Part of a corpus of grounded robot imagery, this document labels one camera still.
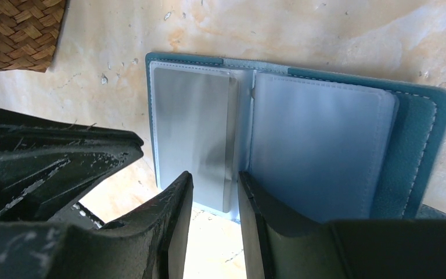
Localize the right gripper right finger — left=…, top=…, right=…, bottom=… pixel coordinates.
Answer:
left=238, top=171, right=446, bottom=278

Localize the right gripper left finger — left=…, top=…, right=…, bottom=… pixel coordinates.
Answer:
left=0, top=171, right=193, bottom=278

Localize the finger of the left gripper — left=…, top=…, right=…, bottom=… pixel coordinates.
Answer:
left=0, top=108, right=143, bottom=221

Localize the teal leather card holder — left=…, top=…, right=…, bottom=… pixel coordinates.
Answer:
left=145, top=52, right=446, bottom=223

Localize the woven brown divided basket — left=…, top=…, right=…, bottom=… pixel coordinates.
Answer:
left=0, top=0, right=68, bottom=73

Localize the silver credit card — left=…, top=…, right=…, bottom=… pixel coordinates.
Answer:
left=150, top=63, right=239, bottom=213

